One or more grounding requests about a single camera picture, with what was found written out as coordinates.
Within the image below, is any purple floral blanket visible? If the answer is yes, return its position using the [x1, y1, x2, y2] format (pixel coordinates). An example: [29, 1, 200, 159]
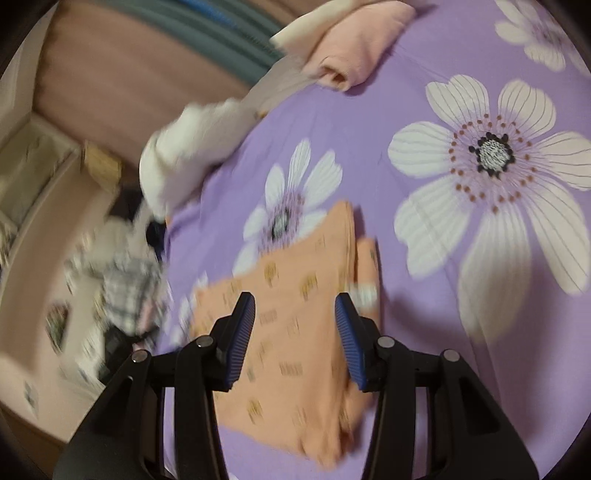
[164, 0, 591, 480]

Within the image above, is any beige curtain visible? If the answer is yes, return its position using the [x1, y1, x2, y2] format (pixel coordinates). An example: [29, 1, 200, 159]
[31, 0, 252, 154]

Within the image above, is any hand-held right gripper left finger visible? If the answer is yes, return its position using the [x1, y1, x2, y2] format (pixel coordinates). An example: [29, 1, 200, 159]
[53, 292, 257, 480]

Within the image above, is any yellow straw tassel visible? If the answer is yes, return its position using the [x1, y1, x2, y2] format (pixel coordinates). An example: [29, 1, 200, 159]
[83, 141, 123, 186]

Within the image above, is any cream folded cloth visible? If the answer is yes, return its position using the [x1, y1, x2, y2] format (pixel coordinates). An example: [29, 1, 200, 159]
[245, 0, 365, 116]

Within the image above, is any pink folded garment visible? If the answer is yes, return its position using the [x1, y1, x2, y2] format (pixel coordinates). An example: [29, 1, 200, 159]
[300, 0, 416, 93]

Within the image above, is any teal curtain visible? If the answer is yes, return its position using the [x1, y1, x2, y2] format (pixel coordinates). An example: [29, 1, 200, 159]
[92, 0, 288, 89]

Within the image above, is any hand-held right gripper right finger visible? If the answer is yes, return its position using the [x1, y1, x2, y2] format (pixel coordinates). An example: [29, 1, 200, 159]
[335, 293, 539, 480]

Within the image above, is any orange duck print shirt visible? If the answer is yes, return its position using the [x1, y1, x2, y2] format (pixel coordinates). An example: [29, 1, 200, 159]
[189, 200, 384, 467]

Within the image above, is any white fluffy blanket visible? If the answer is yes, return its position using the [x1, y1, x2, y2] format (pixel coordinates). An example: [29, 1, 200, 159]
[139, 99, 259, 217]

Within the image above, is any grey plaid duvet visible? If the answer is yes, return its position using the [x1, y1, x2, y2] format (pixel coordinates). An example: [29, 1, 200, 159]
[65, 254, 168, 334]

